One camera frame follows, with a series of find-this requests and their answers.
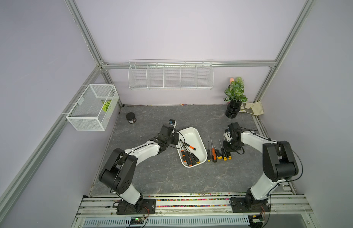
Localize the black yellow stubby screwdriver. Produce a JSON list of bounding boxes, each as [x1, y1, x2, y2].
[[226, 152, 232, 160]]

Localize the short black yellow screwdriver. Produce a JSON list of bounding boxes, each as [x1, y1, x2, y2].
[[214, 149, 223, 160]]

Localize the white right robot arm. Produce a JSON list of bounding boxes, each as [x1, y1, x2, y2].
[[223, 122, 299, 204]]

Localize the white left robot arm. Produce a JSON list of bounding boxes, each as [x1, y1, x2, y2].
[[99, 119, 179, 206]]

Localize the black orange screwdriver in box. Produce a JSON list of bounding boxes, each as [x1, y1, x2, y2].
[[179, 140, 193, 167]]

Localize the black glossy plant pot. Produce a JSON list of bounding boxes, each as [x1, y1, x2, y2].
[[225, 100, 242, 119]]

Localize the small black jar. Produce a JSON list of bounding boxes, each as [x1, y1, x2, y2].
[[126, 112, 136, 124]]

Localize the cream work glove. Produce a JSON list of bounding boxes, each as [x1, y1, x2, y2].
[[242, 101, 264, 116]]

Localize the green artificial plant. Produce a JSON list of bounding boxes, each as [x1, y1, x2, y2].
[[224, 77, 248, 102]]

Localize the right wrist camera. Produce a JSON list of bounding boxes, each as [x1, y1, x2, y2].
[[224, 131, 232, 142]]

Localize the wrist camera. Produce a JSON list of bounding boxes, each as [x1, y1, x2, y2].
[[224, 131, 232, 142], [169, 119, 177, 127]]

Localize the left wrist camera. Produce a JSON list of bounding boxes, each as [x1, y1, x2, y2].
[[169, 119, 177, 127]]

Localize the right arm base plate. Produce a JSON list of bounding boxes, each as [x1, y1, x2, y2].
[[229, 197, 271, 213]]

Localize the long white wire shelf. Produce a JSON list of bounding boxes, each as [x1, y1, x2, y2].
[[128, 59, 214, 89]]

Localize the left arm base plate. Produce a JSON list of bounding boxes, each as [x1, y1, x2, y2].
[[116, 198, 156, 215]]

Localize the white wire basket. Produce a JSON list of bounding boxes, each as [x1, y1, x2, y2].
[[66, 84, 119, 131]]

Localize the aluminium rail base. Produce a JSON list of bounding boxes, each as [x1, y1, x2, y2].
[[72, 192, 321, 228]]

